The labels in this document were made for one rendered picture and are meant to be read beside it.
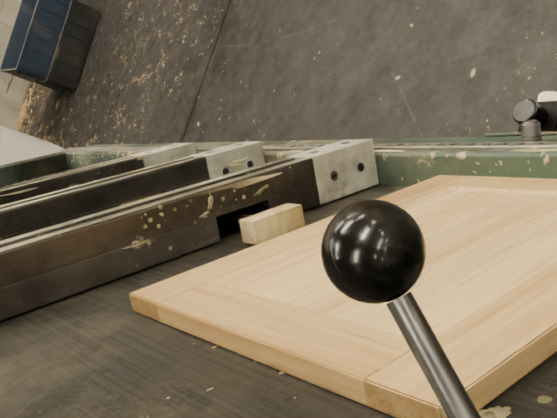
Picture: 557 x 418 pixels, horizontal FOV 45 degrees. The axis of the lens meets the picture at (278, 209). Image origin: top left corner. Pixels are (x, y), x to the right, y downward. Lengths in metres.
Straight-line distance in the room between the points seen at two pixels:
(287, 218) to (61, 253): 0.27
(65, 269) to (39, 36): 4.16
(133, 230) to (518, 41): 1.58
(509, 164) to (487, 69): 1.29
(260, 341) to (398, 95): 1.92
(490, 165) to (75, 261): 0.53
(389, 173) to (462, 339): 0.59
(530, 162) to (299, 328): 0.46
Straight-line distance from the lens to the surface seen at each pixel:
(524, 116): 1.05
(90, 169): 1.32
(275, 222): 0.81
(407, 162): 1.00
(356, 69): 2.56
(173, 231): 0.82
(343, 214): 0.24
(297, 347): 0.47
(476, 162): 0.92
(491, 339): 0.45
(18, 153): 4.51
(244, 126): 2.99
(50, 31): 4.90
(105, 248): 0.78
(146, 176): 1.11
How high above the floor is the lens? 1.62
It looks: 38 degrees down
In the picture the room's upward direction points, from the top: 71 degrees counter-clockwise
